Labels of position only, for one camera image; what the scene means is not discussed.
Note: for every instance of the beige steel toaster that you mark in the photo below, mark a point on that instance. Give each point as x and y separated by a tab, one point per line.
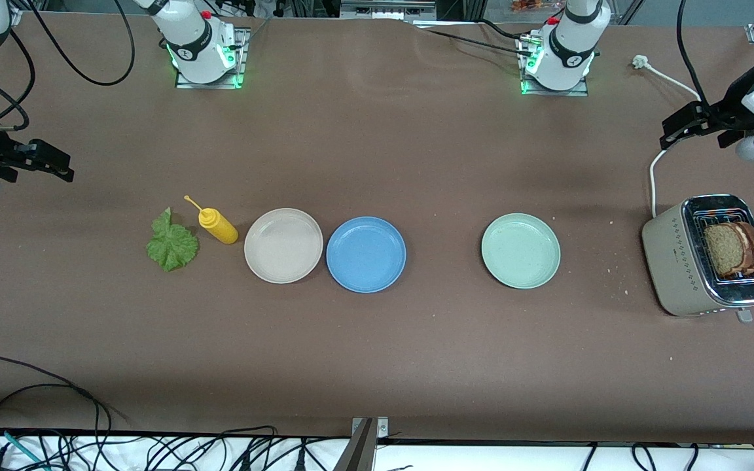
668	255

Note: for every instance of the green lettuce leaf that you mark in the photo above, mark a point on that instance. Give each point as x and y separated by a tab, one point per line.
173	247

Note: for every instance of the blue plate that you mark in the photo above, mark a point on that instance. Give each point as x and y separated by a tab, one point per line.
366	255

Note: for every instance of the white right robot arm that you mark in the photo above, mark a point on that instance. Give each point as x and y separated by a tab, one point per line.
194	39

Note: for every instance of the yellow squeeze bottle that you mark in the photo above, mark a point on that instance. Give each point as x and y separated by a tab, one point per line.
218	226

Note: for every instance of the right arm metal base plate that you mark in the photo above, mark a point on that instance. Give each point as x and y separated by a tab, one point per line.
244	46

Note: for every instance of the beige plate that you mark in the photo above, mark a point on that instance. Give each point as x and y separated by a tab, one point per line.
283	246

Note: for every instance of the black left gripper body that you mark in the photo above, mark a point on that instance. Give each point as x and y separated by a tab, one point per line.
734	112

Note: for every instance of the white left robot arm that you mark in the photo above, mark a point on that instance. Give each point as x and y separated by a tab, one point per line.
567	52

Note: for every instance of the orange snack packets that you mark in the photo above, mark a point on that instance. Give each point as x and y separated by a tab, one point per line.
531	5

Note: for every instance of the grey power strip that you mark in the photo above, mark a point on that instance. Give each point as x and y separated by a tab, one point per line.
387	10

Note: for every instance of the light green plate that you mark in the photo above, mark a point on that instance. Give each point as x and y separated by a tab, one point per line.
521	251

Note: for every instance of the metal table edge bracket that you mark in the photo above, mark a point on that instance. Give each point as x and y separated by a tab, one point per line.
360	451

